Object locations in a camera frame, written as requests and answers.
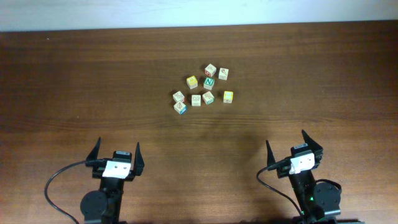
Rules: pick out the block with red side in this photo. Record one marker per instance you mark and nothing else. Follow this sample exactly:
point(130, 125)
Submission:
point(210, 70)

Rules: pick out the green sided picture block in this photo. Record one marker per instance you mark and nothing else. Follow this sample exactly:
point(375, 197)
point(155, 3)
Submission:
point(208, 98)

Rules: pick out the yellow framed wooden block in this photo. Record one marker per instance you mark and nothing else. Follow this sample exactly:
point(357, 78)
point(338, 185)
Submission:
point(228, 97)

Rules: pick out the bunny picture wooden block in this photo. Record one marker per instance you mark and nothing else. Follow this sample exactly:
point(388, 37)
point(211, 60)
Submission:
point(178, 97)

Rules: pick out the leaf picture blue block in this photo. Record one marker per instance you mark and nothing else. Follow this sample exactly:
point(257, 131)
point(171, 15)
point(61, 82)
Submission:
point(180, 107)

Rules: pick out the green letter N block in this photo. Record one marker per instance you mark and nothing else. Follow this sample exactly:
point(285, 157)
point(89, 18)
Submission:
point(209, 83)

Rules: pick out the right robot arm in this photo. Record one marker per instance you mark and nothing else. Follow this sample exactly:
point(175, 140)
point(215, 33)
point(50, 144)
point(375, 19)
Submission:
point(318, 201)

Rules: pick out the carrot picture wooden block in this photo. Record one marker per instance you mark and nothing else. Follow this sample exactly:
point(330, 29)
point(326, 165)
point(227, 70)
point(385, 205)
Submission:
point(223, 74)

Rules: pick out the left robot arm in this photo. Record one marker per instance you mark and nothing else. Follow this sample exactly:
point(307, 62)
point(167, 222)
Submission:
point(103, 206)

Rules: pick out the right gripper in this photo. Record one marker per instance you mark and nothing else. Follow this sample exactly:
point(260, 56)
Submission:
point(315, 149)

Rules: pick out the pretzel picture wooden block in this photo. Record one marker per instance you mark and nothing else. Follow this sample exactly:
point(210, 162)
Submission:
point(196, 100)

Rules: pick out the yellow framed letter block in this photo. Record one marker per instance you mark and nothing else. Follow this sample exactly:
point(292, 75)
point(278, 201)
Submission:
point(192, 82)

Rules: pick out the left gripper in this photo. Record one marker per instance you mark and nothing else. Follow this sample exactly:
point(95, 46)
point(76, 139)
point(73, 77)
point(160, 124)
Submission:
point(137, 168)

